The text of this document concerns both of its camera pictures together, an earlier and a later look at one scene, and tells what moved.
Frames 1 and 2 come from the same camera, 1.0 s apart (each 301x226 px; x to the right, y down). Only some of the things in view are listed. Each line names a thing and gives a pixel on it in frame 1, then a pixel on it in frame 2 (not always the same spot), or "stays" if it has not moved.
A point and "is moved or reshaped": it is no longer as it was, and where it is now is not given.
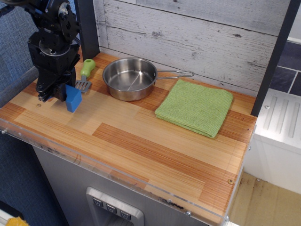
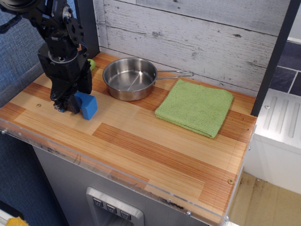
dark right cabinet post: [288, 24] stays
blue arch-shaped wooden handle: [74, 98] is moved or reshaped
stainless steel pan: [133, 79] stays
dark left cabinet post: [85, 14] stays
